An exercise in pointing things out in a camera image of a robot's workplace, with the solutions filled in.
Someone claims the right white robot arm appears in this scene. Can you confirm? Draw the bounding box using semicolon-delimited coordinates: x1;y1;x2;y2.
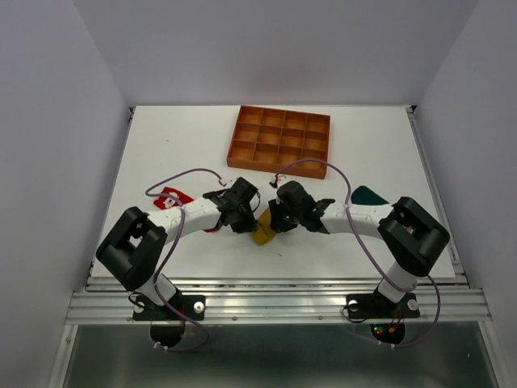
269;180;450;315

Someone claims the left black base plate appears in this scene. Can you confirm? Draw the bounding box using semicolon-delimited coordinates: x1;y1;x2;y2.
132;294;206;322

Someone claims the teal sock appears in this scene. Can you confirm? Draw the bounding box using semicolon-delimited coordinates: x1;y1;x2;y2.
351;185;389;206

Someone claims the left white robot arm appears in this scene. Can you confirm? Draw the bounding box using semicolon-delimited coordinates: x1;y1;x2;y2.
95;177;259;318

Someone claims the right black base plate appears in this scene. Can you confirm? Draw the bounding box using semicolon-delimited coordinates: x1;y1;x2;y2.
344;291;420;321

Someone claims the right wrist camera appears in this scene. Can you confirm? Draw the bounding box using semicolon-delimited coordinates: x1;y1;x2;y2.
269;174;289;189

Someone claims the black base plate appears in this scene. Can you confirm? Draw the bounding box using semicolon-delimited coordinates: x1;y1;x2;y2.
132;294;206;322
344;291;420;321

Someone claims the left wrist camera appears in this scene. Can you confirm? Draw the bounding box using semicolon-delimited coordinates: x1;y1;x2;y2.
218;177;237;189

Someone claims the red sock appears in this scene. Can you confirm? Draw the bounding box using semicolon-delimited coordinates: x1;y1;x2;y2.
149;187;221;238

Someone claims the aluminium mounting rail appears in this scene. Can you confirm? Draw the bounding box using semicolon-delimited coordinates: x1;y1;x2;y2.
65;276;492;325

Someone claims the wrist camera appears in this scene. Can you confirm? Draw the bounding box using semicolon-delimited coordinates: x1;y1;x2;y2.
269;174;289;189
218;177;237;189

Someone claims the yellow bear sock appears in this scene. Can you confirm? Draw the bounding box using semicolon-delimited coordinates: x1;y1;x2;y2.
251;208;277;246

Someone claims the orange compartment tray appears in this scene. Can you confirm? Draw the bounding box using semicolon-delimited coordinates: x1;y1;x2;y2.
226;105;330;179

